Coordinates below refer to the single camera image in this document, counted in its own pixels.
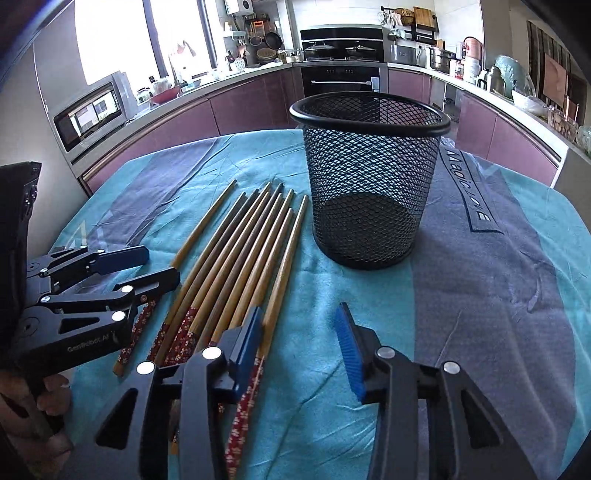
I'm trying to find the bamboo chopstick red floral end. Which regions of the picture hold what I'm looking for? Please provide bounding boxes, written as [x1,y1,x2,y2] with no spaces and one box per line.
[225,195,310,479]
[146,191,247,363]
[153,182,271,366]
[169,208,296,455]
[154,187,261,366]
[194,187,294,347]
[112,179,238,377]
[180,184,283,350]

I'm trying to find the pink kitchen cabinets left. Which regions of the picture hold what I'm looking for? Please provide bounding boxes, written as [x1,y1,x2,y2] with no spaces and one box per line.
[79,65,304,193]

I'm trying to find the pink kitchen cabinets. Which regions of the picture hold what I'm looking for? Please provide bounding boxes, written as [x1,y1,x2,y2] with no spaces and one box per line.
[79,65,304,193]
[388,63,560,186]

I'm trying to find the kitchen window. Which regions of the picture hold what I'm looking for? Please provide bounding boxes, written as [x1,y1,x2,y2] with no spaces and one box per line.
[74,1,216,91]

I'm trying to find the pink kitchen cabinets right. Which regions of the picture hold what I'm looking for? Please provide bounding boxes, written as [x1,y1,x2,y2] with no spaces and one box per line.
[388,63,560,186]

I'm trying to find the person's left hand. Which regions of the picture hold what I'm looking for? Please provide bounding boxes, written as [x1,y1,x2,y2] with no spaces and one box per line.
[1,374,72,478]

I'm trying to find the silver toaster oven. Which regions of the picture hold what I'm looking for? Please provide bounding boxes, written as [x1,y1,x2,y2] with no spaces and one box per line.
[48,71,138,164]

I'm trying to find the teal and grey tablecloth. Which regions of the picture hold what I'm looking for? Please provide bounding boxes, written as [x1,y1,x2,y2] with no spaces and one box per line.
[55,130,590,479]

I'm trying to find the pink bowl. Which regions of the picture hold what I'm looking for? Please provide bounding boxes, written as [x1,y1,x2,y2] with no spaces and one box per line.
[150,86,181,105]

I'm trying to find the black mesh utensil holder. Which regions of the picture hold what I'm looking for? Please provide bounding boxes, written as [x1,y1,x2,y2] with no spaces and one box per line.
[290,91,451,270]

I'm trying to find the white water heater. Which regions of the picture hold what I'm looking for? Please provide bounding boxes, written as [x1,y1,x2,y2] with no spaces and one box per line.
[224,0,253,16]

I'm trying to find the black built-in oven stove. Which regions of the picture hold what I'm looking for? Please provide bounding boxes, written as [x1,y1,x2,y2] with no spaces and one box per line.
[300,24,388,96]

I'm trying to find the mint green kettle appliance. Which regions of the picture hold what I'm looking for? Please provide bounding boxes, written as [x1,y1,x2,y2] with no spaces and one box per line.
[495,55,536,98]

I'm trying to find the steel stock pot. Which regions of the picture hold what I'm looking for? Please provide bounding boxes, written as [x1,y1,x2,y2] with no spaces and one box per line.
[428,46,457,74]

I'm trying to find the pink thermos jug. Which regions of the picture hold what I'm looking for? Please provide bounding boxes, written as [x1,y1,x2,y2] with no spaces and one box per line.
[463,36,485,63]

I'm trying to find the black wall rack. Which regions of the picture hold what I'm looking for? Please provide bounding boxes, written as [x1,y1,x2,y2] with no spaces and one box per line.
[381,6,439,46]

